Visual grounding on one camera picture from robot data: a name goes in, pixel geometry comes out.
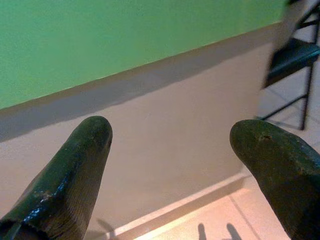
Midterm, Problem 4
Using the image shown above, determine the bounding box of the green paper wall sheet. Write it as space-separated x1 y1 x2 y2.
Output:
0 0 286 111

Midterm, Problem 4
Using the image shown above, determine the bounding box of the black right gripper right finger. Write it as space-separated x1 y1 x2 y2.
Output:
229 119 320 240

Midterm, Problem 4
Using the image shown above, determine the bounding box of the black folding chair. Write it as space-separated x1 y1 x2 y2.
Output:
254 0 320 131

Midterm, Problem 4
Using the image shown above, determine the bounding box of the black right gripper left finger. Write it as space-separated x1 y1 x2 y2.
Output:
0 115 114 240

